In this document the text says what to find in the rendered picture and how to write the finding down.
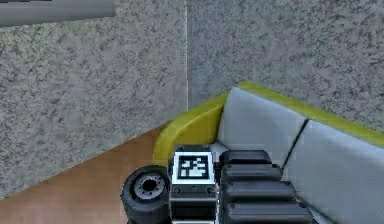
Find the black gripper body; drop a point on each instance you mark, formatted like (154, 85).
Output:
(146, 196)

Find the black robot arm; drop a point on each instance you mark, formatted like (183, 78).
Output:
(253, 193)

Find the yellow sofa with grey cushions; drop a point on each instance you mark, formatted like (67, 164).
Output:
(260, 123)

